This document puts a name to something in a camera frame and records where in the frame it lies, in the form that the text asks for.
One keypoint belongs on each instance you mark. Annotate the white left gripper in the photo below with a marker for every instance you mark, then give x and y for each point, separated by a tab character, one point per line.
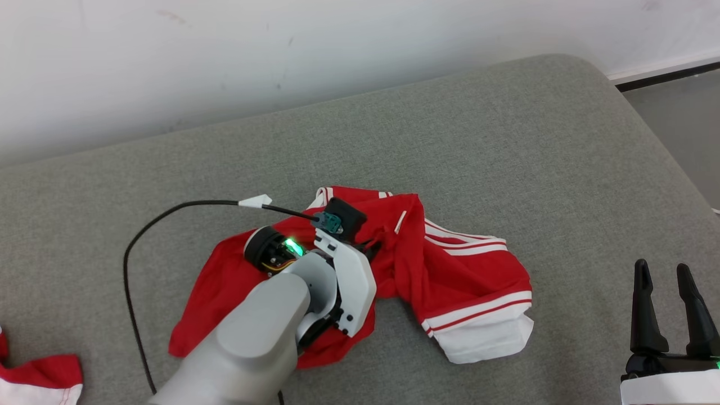
354	287

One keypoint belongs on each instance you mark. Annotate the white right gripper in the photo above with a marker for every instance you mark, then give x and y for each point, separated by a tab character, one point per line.
669	388

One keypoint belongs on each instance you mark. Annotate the red Bulls 23 jersey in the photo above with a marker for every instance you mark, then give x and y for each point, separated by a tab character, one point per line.
467	281

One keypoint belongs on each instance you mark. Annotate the red shorts with white stripes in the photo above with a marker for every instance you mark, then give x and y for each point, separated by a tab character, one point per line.
39	371

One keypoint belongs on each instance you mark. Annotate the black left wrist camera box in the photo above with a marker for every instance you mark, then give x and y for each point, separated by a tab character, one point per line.
346	216

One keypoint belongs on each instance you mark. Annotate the white wall baseboard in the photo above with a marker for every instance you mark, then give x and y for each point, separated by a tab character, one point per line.
664	70

